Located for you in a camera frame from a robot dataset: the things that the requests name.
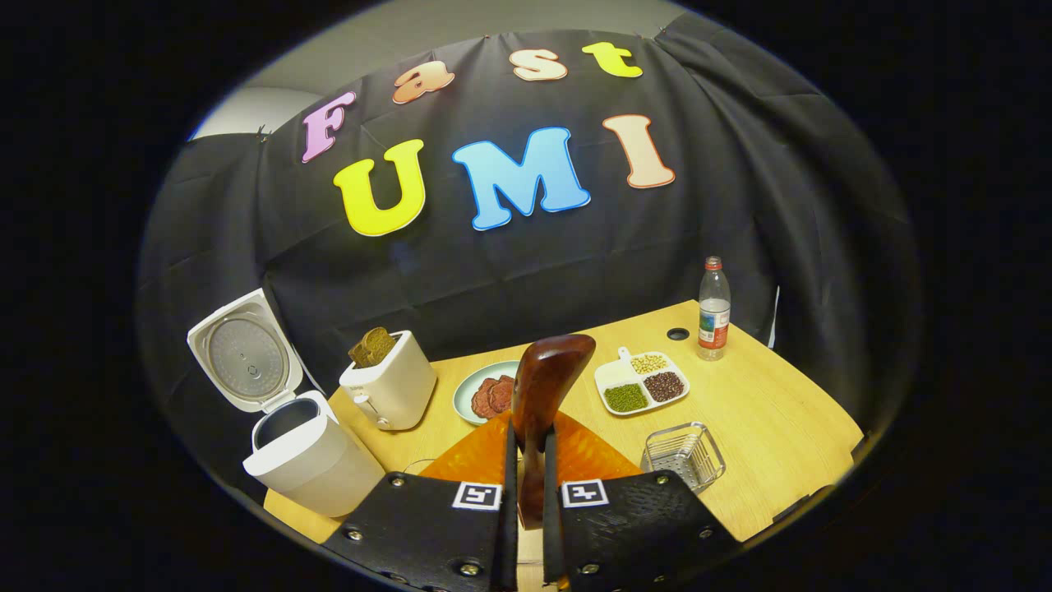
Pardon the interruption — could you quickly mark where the brown bread slice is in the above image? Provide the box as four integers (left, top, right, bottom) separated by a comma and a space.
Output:
348, 326, 397, 368

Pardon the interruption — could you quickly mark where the black backdrop cloth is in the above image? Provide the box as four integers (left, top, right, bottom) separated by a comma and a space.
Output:
136, 12, 921, 494

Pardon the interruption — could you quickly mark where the clear wire chopstick holder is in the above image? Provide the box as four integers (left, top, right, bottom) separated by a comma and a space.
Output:
640, 422, 727, 494

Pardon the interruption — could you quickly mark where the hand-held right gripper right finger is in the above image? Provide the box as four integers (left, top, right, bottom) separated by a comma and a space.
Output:
541, 409, 741, 592

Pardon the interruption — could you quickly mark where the pale green plate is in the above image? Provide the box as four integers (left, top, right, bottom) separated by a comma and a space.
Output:
453, 360, 523, 426

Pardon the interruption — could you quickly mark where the white divided bean dish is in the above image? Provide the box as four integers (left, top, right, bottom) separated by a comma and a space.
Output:
594, 346, 691, 417

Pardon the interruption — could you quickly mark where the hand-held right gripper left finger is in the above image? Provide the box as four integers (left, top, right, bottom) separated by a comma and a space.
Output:
322, 411, 520, 592

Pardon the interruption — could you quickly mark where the white toaster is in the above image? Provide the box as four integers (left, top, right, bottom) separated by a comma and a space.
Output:
339, 331, 438, 432

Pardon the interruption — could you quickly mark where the white rice cooker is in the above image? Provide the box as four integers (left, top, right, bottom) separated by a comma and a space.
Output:
187, 288, 387, 519

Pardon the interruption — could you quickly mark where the clear water bottle red label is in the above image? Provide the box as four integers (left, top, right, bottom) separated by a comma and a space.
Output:
697, 257, 732, 362

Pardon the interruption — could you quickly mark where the brown wooden spoon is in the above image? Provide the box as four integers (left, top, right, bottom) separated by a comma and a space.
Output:
511, 334, 597, 531

